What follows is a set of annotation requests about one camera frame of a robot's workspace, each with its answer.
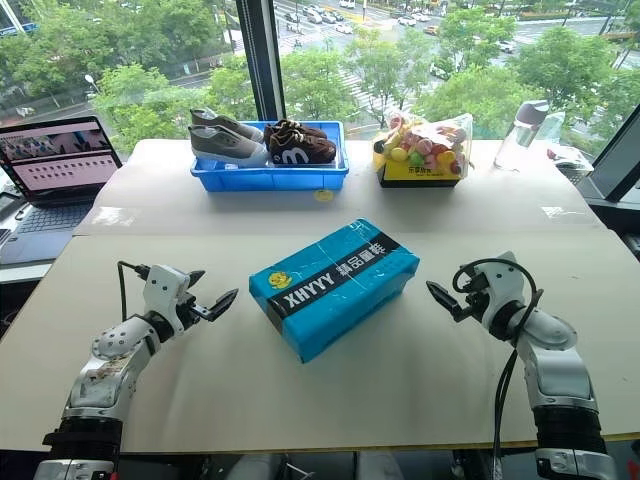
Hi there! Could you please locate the black window frame post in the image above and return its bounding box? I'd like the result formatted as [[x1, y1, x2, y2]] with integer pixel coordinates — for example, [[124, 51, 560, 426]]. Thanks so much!
[[234, 0, 287, 125]]

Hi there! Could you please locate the clear water bottle grey cap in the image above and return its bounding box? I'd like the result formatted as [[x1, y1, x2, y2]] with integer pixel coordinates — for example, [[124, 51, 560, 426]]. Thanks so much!
[[493, 99, 566, 172]]

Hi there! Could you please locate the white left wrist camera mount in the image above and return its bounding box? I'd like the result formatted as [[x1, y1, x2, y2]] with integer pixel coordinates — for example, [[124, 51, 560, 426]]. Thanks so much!
[[141, 264, 194, 334]]

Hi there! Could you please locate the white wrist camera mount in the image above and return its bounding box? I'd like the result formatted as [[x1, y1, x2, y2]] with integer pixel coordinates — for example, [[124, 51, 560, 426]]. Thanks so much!
[[472, 251, 525, 321], [141, 264, 194, 334]]

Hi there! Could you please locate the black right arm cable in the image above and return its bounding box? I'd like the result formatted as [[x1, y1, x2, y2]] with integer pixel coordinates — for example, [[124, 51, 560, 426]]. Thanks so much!
[[452, 258, 545, 471]]

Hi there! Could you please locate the open laptop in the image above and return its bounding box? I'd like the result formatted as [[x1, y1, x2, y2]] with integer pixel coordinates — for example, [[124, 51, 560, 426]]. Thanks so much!
[[0, 115, 125, 264]]

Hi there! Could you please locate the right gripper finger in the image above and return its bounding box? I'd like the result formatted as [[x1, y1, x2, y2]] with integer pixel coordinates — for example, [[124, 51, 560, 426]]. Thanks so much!
[[426, 280, 460, 314]]

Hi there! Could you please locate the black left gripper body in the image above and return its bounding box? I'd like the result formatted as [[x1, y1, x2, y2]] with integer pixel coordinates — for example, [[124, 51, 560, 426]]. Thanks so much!
[[174, 288, 215, 329]]

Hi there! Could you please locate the blue shoe box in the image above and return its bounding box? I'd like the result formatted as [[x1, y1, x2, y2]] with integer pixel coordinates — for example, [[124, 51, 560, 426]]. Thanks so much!
[[248, 217, 421, 365]]

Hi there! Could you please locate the clear bag of toy fruit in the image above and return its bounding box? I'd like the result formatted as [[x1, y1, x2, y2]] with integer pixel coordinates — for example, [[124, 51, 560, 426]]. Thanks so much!
[[372, 112, 475, 177]]

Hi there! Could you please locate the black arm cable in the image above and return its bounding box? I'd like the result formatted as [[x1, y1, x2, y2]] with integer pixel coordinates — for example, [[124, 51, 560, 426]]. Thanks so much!
[[117, 260, 150, 324], [452, 258, 545, 471]]

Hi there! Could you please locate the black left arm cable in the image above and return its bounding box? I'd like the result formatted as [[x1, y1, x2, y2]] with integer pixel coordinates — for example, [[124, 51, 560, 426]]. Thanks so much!
[[117, 260, 150, 324]]

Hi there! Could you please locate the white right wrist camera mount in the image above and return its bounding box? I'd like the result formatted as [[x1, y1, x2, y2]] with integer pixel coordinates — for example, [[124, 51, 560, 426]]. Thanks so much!
[[472, 251, 525, 321]]

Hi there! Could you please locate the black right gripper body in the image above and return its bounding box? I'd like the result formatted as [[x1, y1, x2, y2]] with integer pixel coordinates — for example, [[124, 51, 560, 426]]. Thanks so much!
[[452, 289, 487, 324]]

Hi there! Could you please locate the blue plastic bin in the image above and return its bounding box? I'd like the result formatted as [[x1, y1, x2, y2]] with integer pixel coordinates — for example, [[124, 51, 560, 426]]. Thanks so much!
[[189, 120, 350, 193]]

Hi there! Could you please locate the brown sneaker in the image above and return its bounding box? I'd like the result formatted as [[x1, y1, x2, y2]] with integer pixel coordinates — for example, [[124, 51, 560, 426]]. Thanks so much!
[[263, 119, 329, 145], [268, 130, 338, 166]]

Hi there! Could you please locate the yellow and black box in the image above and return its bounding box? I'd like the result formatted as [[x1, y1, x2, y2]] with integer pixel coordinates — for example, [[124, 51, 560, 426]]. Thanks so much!
[[375, 149, 464, 189]]

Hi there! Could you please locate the grey slip-on shoe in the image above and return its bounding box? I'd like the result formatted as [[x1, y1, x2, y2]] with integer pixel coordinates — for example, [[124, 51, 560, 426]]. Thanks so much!
[[187, 124, 269, 166], [189, 108, 265, 144]]

